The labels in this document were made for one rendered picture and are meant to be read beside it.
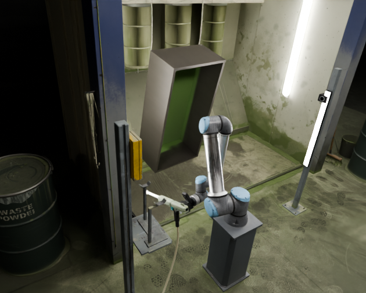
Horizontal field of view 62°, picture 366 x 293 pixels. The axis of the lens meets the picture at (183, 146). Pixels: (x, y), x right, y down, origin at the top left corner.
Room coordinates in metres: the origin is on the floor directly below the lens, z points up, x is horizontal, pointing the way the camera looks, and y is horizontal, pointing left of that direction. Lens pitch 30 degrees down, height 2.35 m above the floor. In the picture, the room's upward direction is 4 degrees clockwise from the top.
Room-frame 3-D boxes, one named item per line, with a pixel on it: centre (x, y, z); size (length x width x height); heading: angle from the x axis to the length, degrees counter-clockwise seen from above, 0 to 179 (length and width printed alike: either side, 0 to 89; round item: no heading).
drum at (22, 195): (1.92, 1.32, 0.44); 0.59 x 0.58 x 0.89; 106
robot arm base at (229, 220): (1.83, -0.46, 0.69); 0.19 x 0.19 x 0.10
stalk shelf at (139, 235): (1.49, 0.21, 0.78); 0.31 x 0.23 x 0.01; 35
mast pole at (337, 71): (2.77, -1.34, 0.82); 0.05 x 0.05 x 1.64; 35
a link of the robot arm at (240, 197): (1.83, -0.45, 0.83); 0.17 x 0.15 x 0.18; 114
